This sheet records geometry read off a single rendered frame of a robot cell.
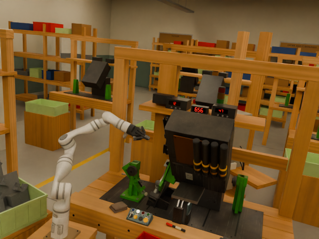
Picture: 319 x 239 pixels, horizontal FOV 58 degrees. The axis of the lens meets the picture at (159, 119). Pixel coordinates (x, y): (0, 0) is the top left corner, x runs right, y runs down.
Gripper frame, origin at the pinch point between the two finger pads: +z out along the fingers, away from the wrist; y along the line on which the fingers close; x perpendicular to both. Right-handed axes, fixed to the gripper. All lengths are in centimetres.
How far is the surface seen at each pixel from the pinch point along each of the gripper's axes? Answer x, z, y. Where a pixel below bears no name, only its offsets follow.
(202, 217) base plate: 24, 56, -21
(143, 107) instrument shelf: 2.8, -15.4, 24.5
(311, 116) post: -32, 90, 50
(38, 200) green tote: 28, -44, -63
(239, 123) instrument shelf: -18, 51, 31
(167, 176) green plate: 10.6, 23.9, -13.0
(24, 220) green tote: 33, -44, -76
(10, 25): 331, -531, 338
